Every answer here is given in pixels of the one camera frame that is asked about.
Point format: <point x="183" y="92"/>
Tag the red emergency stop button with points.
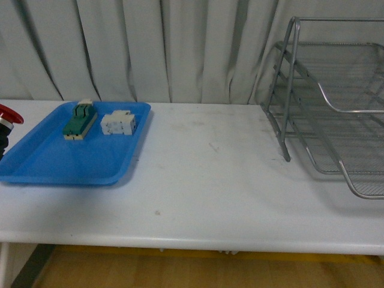
<point x="9" y="117"/>

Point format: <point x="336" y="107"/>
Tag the white circuit breaker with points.
<point x="119" y="122"/>

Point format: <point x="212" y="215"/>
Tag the white curtain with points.
<point x="153" y="51"/>

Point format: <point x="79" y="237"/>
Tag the blue plastic tray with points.
<point x="43" y="156"/>

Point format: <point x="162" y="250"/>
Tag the silver rack frame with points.
<point x="288" y="49"/>

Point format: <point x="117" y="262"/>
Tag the green knife switch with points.
<point x="83" y="117"/>

